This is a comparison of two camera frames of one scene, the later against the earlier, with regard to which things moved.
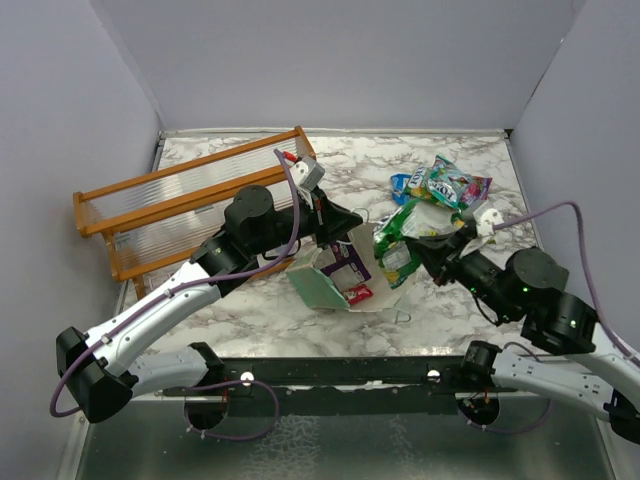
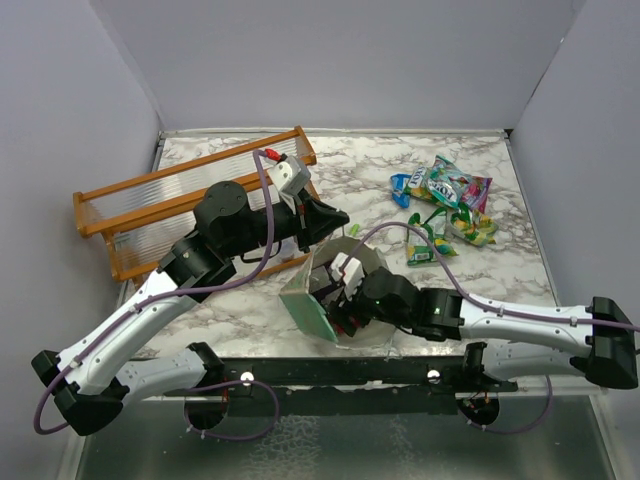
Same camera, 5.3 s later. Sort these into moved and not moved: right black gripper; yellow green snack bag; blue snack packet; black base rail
Moved: right black gripper
Not moved: blue snack packet; black base rail; yellow green snack bag
